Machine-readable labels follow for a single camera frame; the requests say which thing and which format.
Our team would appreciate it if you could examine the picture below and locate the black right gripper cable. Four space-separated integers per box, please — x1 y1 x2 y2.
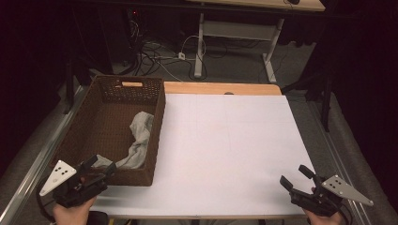
338 202 352 225

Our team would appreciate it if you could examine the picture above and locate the metal floor rail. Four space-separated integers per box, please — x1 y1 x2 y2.
0 84 90 225
308 99 374 225

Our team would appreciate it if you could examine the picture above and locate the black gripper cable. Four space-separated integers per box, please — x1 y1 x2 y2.
36 182 57 223
338 202 352 225

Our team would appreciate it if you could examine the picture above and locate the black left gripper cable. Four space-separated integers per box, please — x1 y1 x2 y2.
36 182 57 223

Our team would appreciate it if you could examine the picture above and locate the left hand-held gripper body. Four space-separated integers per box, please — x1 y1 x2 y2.
38 159 109 209

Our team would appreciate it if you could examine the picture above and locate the grey garment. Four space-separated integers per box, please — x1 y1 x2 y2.
92 111 155 171

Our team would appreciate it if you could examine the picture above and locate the white cable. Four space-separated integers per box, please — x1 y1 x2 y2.
180 35 207 64

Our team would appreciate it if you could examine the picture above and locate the person's right hand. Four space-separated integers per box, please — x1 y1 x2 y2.
302 208 345 225

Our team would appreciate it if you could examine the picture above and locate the white metal desk frame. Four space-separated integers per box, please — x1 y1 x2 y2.
193 12 285 83

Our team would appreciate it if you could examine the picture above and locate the person's left hand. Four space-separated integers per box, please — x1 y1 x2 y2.
52 195 98 225

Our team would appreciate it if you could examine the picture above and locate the white table cover sheet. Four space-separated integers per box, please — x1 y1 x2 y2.
90 93 316 218

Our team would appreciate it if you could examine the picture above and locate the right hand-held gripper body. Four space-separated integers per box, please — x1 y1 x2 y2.
289 174 375 218

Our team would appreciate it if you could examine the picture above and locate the black stand base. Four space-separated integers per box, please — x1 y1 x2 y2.
86 210 110 225

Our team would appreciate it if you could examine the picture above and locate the beige desk top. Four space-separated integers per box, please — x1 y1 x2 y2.
187 0 327 13

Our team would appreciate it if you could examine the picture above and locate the tangle of black cables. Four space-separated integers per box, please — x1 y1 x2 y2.
132 37 209 82

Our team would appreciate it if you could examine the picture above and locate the black metal stand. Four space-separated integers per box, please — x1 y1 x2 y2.
281 31 337 133
63 59 92 115

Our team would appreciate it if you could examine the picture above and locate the brown woven basket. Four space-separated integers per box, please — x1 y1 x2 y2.
50 74 167 188

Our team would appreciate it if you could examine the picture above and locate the black computer tower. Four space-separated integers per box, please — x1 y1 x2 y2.
99 6 140 68

